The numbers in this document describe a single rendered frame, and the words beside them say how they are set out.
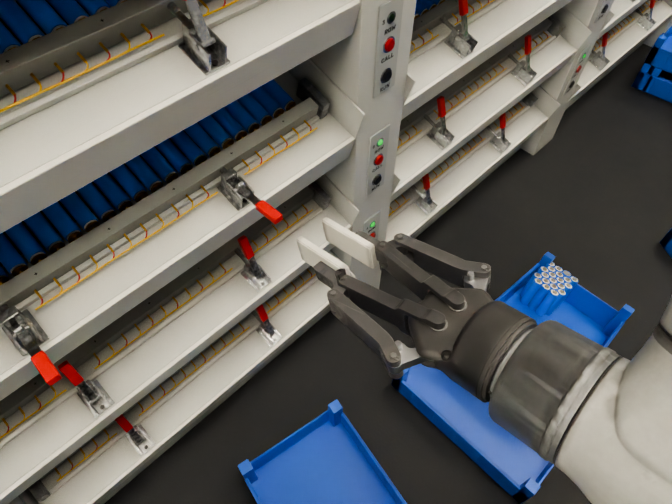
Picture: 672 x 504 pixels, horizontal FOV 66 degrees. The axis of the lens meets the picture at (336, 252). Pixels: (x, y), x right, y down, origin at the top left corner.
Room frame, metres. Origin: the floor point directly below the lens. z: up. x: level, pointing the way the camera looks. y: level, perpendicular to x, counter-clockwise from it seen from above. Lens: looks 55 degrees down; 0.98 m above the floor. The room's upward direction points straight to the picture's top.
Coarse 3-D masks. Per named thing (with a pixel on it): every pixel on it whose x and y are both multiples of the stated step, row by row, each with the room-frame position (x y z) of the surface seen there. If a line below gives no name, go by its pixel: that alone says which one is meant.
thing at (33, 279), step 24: (288, 120) 0.52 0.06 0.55; (240, 144) 0.47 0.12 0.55; (264, 144) 0.48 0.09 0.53; (216, 168) 0.43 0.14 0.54; (168, 192) 0.39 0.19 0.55; (192, 192) 0.41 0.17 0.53; (216, 192) 0.41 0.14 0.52; (120, 216) 0.36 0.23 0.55; (144, 216) 0.36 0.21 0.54; (96, 240) 0.33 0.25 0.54; (144, 240) 0.34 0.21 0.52; (48, 264) 0.30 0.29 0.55; (72, 264) 0.30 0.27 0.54; (96, 264) 0.31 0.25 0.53; (0, 288) 0.27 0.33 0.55; (24, 288) 0.27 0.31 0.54; (0, 312) 0.25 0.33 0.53
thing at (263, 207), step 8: (240, 184) 0.41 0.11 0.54; (240, 192) 0.41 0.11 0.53; (248, 192) 0.41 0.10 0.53; (248, 200) 0.39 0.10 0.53; (256, 200) 0.39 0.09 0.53; (256, 208) 0.38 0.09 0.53; (264, 208) 0.38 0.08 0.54; (272, 208) 0.38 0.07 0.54; (272, 216) 0.37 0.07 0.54; (280, 216) 0.37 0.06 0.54
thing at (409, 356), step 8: (400, 344) 0.18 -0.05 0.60; (400, 352) 0.18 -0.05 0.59; (408, 352) 0.18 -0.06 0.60; (416, 352) 0.18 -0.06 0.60; (384, 360) 0.17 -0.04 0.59; (408, 360) 0.17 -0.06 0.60; (416, 360) 0.17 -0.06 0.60; (424, 360) 0.17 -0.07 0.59; (432, 360) 0.17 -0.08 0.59; (392, 368) 0.16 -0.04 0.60; (400, 368) 0.16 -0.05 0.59
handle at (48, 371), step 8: (24, 328) 0.23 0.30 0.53; (24, 336) 0.22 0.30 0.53; (24, 344) 0.21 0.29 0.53; (32, 344) 0.21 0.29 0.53; (32, 352) 0.20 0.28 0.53; (40, 352) 0.20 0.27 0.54; (32, 360) 0.20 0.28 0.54; (40, 360) 0.20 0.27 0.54; (48, 360) 0.20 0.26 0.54; (40, 368) 0.19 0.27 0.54; (48, 368) 0.19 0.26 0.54; (48, 376) 0.18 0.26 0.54; (56, 376) 0.18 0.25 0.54; (48, 384) 0.17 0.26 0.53
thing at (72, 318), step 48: (336, 96) 0.55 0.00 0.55; (288, 144) 0.50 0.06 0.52; (336, 144) 0.51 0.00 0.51; (288, 192) 0.45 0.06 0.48; (192, 240) 0.35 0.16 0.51; (96, 288) 0.29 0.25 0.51; (144, 288) 0.30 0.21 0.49; (0, 336) 0.23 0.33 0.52; (48, 336) 0.23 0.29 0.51; (0, 384) 0.19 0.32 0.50
